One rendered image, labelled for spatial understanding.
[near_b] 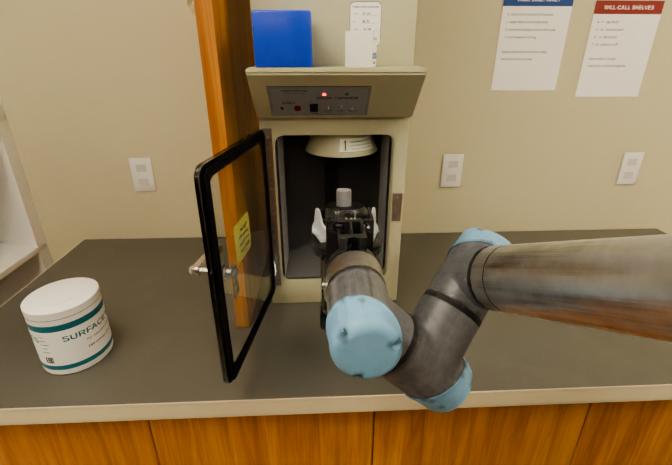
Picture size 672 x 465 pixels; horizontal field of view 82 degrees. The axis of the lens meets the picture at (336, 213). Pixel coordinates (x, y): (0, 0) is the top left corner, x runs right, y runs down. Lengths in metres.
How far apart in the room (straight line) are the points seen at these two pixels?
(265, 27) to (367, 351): 0.55
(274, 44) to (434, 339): 0.53
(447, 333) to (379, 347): 0.10
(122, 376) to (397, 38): 0.86
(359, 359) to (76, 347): 0.66
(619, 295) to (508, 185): 1.17
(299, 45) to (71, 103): 0.92
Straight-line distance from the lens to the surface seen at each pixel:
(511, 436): 1.03
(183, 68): 1.33
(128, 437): 0.99
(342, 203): 0.70
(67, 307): 0.91
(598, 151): 1.62
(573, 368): 0.98
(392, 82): 0.75
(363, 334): 0.39
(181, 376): 0.89
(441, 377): 0.48
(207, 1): 0.77
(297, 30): 0.73
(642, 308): 0.33
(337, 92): 0.75
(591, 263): 0.36
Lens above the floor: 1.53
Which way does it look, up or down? 23 degrees down
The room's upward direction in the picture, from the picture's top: straight up
